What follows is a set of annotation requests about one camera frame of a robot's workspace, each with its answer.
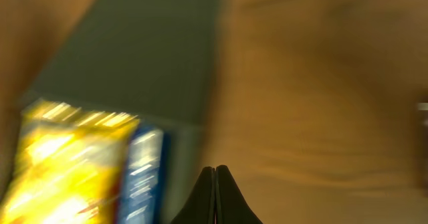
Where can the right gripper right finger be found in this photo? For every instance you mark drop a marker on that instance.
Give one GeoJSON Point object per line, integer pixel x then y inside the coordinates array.
{"type": "Point", "coordinates": [231, 207]}

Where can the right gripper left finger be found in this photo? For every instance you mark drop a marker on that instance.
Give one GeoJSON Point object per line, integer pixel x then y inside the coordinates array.
{"type": "Point", "coordinates": [199, 208]}

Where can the blue cookie packet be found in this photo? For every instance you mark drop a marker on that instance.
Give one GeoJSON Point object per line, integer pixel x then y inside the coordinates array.
{"type": "Point", "coordinates": [142, 179]}

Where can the yellow snack bag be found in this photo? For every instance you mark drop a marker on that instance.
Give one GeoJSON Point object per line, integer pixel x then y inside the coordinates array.
{"type": "Point", "coordinates": [68, 165]}

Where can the dark green gift box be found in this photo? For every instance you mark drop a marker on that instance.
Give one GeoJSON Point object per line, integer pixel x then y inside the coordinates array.
{"type": "Point", "coordinates": [149, 58]}

